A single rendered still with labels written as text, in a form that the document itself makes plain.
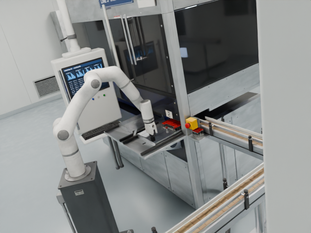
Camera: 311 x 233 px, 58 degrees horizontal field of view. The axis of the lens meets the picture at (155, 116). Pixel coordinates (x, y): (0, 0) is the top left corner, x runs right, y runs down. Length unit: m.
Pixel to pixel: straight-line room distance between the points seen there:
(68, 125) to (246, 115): 1.60
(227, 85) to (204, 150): 0.57
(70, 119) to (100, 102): 1.01
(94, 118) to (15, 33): 4.62
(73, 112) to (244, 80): 1.47
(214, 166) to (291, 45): 2.22
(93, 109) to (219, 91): 1.25
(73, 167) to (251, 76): 1.67
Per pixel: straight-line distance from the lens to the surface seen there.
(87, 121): 2.89
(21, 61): 7.25
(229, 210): 1.46
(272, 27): 0.42
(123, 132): 2.49
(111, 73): 1.90
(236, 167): 2.82
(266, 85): 0.44
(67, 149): 2.00
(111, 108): 2.93
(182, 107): 2.12
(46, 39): 7.35
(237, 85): 2.52
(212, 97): 2.31
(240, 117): 2.65
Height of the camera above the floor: 1.93
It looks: 23 degrees down
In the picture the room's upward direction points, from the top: 12 degrees counter-clockwise
